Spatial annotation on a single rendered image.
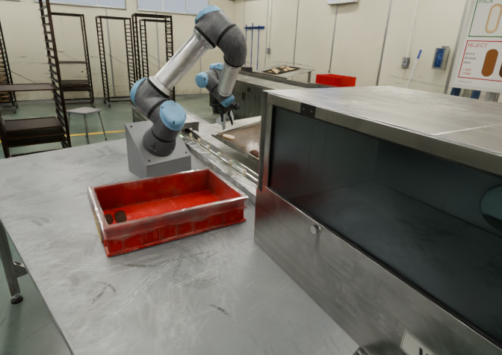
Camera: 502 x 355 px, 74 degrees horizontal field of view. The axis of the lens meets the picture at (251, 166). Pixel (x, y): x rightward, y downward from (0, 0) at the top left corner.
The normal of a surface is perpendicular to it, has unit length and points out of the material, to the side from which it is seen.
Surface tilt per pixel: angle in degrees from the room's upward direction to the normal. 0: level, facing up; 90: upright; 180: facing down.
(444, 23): 90
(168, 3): 90
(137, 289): 0
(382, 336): 90
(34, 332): 0
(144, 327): 0
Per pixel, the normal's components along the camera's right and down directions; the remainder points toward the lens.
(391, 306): -0.87, 0.14
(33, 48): 0.50, 0.33
